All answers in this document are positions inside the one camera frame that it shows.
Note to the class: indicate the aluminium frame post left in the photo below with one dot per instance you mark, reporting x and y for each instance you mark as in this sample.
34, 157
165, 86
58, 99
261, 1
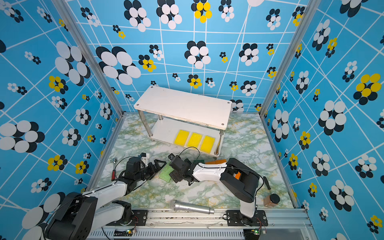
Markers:
80, 40

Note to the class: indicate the silver microphone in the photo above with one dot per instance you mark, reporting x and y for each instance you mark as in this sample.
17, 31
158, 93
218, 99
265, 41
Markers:
188, 207

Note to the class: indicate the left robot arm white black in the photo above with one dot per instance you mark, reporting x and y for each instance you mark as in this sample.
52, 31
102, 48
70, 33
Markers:
81, 214

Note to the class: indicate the green sponge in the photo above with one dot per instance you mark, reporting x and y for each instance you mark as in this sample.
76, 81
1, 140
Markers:
165, 175
199, 162

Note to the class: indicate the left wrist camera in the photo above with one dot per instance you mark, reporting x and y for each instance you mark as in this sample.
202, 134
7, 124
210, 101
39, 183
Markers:
145, 158

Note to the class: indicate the yellow sponge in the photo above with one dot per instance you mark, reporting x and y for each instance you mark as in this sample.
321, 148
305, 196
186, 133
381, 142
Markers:
194, 140
181, 137
207, 144

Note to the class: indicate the orange sponge left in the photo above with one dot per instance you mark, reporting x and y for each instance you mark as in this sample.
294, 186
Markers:
216, 162

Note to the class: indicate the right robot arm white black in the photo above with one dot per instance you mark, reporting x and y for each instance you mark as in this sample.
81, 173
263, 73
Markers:
239, 179

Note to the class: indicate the aluminium frame post right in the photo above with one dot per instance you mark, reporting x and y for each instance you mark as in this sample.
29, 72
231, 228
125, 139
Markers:
296, 40

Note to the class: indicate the white two-tier shelf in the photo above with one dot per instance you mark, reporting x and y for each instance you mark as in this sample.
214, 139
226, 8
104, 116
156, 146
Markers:
165, 112

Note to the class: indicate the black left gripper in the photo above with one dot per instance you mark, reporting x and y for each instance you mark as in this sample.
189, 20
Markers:
156, 166

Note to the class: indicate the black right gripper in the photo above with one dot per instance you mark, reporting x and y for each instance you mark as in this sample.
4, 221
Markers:
175, 176

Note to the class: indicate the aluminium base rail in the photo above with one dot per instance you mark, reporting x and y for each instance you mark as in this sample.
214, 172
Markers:
163, 224

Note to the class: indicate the red handled ratchet wrench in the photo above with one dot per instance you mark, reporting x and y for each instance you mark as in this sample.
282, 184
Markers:
113, 177

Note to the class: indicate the aluminium frame post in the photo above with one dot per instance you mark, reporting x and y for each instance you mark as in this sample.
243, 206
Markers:
296, 40
80, 40

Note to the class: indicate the brown jar black lid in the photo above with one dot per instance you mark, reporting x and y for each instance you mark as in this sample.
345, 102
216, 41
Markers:
271, 200

